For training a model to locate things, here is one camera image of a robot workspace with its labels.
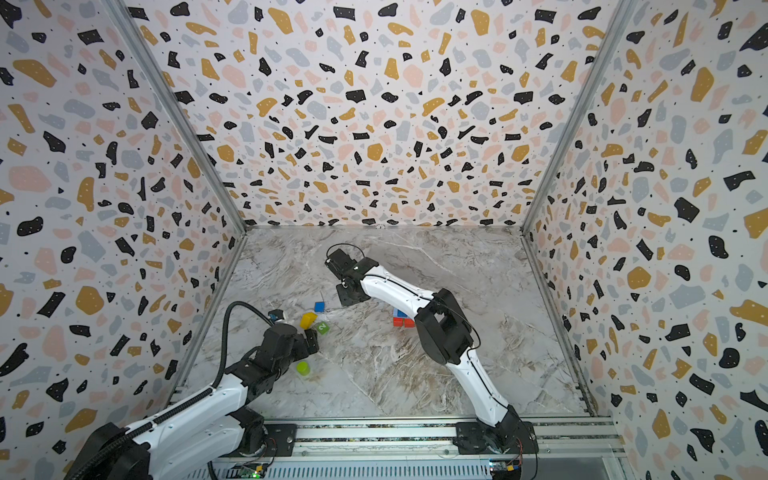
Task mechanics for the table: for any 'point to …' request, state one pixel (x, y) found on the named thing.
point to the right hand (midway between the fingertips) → (346, 290)
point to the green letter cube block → (322, 328)
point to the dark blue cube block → (319, 307)
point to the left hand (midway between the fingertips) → (304, 333)
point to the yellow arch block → (307, 319)
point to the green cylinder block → (303, 368)
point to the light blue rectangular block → (399, 314)
